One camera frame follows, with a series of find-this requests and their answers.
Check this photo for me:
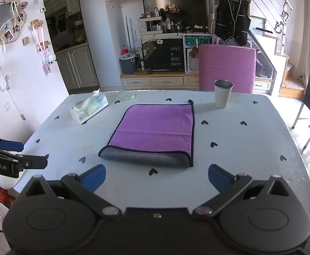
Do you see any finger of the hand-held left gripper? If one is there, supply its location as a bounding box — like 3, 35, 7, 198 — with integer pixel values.
0, 135, 25, 153
9, 153, 49, 170

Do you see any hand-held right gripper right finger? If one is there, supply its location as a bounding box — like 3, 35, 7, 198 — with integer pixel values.
193, 164, 295, 217

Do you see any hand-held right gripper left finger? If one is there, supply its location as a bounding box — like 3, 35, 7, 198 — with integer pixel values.
19, 164, 122, 217

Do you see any purple and grey towel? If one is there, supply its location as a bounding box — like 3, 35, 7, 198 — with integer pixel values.
98, 103, 195, 168

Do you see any heart-print table cover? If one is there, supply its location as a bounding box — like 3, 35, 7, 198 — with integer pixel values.
11, 90, 310, 226

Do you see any soft tissue pack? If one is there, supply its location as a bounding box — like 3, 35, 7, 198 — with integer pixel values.
69, 88, 109, 124

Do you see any metal cup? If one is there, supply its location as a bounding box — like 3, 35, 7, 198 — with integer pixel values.
214, 79, 234, 109

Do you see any cream kitchen cabinet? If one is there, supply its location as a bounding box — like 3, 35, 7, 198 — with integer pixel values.
54, 45, 100, 91

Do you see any pink chair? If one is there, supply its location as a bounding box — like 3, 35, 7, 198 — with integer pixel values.
199, 44, 257, 94

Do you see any low wooden drawer cabinet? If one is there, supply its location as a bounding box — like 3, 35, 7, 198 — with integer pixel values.
120, 71, 273, 91

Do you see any grey bucket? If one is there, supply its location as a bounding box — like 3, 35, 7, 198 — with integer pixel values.
120, 55, 138, 74

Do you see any white staircase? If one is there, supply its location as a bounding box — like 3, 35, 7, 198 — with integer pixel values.
247, 13, 307, 99

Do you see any black printed cloth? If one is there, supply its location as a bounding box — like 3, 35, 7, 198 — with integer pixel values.
141, 38, 185, 72

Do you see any teal sign plate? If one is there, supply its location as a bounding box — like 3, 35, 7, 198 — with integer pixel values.
184, 35, 213, 46

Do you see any black vest with white trim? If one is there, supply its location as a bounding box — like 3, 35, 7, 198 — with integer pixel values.
214, 0, 252, 47

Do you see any cosmetics shelf organizer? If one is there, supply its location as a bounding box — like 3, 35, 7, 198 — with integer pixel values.
138, 16, 164, 35

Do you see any white hanging cable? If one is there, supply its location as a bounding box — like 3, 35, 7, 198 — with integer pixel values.
4, 74, 27, 121

